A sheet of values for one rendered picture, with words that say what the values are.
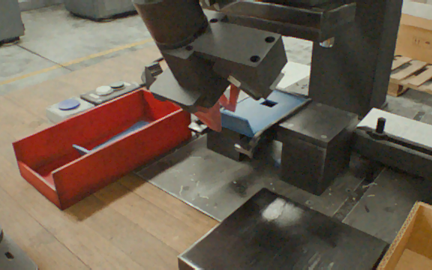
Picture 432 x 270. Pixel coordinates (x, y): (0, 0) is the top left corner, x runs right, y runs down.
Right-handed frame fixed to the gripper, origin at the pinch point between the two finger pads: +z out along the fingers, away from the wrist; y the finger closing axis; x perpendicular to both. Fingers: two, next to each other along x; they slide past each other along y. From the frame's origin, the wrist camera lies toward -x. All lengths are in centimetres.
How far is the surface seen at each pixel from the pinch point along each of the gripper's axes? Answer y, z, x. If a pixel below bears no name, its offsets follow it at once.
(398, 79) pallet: 197, 209, 43
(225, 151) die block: 0.7, 11.8, 4.3
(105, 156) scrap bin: -11.6, 0.9, 12.2
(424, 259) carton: -2.5, 9.9, -27.3
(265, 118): 4.5, 4.7, -2.5
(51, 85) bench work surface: -1, 13, 54
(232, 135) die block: 2.3, 8.9, 2.9
